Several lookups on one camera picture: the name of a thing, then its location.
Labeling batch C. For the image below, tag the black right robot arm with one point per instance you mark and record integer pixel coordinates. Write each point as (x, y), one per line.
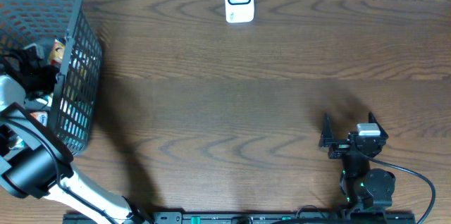
(368, 190)

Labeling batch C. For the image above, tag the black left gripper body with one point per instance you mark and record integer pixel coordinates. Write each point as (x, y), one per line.
(27, 59)

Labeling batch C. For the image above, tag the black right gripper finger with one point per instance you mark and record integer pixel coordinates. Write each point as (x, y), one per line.
(326, 138)
(372, 120)

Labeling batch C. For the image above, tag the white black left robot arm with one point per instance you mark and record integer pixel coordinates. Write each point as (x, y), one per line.
(34, 162)

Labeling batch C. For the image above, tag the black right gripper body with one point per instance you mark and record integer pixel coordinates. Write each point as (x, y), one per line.
(339, 149)

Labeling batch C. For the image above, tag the dark grey plastic mesh basket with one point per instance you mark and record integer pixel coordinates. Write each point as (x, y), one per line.
(26, 21)

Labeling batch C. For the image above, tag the yellow red snack bag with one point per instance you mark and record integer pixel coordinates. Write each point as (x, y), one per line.
(56, 54)

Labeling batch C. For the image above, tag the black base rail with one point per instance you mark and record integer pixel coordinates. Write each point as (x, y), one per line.
(266, 218)

